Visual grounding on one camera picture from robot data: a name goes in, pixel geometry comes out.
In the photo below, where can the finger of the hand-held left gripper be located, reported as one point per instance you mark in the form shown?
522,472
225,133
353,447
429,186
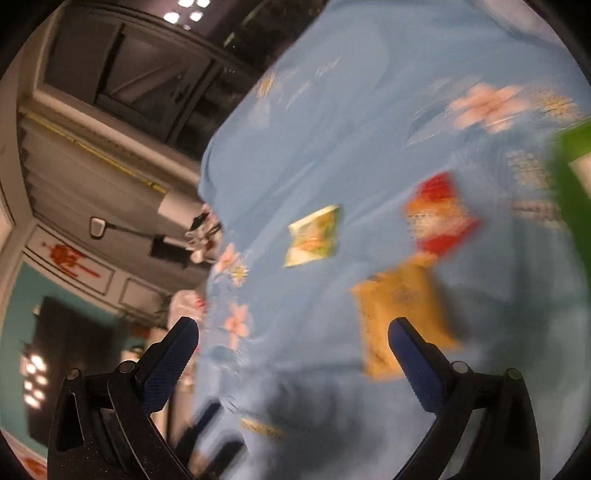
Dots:
205,422
228,456

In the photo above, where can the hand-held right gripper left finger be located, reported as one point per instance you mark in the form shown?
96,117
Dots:
168,355

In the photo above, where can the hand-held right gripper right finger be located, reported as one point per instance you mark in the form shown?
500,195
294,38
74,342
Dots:
418,364

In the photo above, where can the orange yellow snack packet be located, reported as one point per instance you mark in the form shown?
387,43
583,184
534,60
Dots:
401,318

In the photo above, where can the red snack packet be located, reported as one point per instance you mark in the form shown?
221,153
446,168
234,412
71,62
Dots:
438,221

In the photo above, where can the white green snack packet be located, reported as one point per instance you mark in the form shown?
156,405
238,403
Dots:
314,235

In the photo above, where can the white red plastic bag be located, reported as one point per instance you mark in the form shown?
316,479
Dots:
187,305

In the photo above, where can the dark television screen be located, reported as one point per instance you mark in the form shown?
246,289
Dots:
64,369

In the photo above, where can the black stand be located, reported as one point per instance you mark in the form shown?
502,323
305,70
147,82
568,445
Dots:
161,247

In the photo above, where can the white fabric roll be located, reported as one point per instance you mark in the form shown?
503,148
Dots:
178,205

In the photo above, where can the blue floral bedsheet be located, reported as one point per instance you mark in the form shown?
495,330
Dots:
369,115

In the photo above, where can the large dark window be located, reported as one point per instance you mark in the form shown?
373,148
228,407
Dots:
138,69

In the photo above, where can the red wall decoration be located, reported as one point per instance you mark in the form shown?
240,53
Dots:
69,263

